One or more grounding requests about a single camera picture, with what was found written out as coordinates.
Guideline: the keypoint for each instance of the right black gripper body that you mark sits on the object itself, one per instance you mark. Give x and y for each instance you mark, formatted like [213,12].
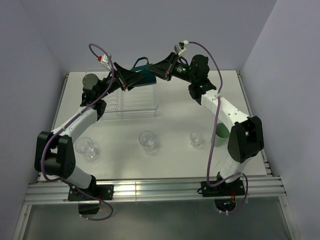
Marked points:
[182,71]

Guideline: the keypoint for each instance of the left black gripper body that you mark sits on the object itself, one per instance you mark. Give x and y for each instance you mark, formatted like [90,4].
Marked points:
[115,84]

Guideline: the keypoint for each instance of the dark teal mug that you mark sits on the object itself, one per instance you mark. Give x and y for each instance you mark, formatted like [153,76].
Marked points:
[149,77]

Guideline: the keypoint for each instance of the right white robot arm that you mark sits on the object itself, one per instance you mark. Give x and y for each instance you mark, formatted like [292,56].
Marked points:
[246,133]

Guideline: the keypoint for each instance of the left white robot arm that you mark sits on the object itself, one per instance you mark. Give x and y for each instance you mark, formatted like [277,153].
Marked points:
[54,153]

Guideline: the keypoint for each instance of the clear acrylic dish rack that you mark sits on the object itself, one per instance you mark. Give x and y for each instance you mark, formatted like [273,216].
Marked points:
[140,102]

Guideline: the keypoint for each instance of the clear glass centre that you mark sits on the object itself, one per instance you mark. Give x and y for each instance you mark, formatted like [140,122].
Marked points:
[147,139]

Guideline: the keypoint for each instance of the small clear glass right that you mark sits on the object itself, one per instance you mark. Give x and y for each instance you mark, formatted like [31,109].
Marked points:
[196,138]

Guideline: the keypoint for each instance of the clear glass left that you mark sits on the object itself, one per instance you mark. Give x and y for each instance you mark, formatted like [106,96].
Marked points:
[85,146]

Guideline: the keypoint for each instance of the light green plastic cup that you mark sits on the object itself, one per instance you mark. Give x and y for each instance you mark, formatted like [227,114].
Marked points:
[222,135]

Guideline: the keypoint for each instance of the black box under left base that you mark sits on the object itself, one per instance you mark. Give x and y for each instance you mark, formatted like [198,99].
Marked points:
[88,208]

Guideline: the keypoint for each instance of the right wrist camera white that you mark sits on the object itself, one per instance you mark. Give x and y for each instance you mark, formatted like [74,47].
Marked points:
[180,47]

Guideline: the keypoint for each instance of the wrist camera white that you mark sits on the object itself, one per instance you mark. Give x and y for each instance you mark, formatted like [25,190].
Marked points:
[180,47]
[104,61]

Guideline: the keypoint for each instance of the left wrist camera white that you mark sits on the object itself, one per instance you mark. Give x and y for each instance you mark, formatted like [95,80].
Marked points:
[104,61]

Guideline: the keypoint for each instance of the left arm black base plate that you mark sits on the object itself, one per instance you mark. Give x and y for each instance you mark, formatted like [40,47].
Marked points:
[102,192]

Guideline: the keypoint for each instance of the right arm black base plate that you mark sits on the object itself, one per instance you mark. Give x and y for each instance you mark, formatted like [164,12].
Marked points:
[233,189]

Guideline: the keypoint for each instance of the aluminium rail frame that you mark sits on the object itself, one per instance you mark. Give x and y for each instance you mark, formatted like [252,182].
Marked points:
[155,193]

